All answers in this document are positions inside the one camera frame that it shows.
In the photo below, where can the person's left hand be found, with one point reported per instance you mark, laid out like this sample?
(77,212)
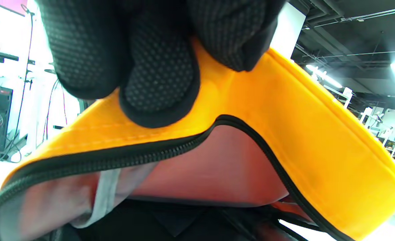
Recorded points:
(160,67)

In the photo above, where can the orange and blue school bag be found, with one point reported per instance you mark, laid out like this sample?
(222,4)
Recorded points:
(284,117)

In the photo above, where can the monitor with magenta screen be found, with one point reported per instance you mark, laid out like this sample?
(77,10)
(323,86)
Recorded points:
(10,5)

